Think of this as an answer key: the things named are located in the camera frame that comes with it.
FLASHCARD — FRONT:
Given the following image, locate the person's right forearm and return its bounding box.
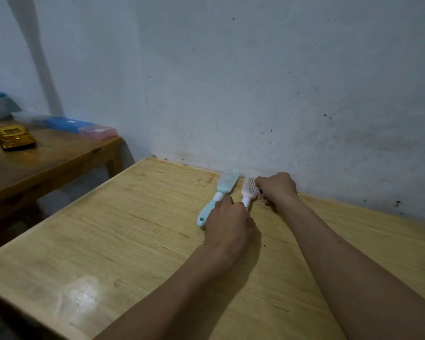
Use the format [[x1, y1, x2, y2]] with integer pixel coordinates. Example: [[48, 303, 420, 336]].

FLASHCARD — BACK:
[[274, 193, 425, 340]]

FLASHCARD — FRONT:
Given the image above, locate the pink plastic box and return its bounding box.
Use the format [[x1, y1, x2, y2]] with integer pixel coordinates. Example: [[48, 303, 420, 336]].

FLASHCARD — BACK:
[[78, 124, 118, 141]]

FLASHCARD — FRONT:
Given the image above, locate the pink and white hairbrush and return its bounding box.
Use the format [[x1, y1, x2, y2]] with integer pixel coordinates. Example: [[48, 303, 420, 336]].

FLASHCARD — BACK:
[[241, 174, 262, 210]]

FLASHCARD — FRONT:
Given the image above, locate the dark wooden side table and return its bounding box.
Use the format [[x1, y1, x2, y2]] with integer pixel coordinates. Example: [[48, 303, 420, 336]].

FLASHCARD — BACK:
[[0, 118, 124, 227]]

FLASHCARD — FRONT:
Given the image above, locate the person's left hand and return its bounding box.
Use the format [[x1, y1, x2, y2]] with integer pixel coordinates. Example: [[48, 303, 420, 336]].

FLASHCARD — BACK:
[[203, 195, 254, 262]]

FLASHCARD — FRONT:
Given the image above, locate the person's right hand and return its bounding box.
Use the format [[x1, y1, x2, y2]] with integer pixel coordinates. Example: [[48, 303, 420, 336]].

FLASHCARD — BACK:
[[255, 172, 299, 208]]

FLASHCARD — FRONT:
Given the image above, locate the light blue hairbrush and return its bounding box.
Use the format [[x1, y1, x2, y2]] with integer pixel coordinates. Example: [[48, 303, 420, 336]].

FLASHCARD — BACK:
[[197, 169, 241, 228]]

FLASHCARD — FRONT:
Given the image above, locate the yellow toy car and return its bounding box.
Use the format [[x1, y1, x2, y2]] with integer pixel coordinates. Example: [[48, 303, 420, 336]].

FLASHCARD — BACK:
[[0, 125, 37, 151]]

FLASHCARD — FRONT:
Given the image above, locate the blue plastic box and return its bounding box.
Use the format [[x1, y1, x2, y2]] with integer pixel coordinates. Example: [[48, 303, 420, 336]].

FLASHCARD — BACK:
[[32, 116, 94, 134]]

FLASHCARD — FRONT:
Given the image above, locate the person's left forearm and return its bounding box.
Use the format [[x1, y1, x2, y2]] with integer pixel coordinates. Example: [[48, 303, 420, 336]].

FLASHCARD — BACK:
[[94, 242, 250, 340]]

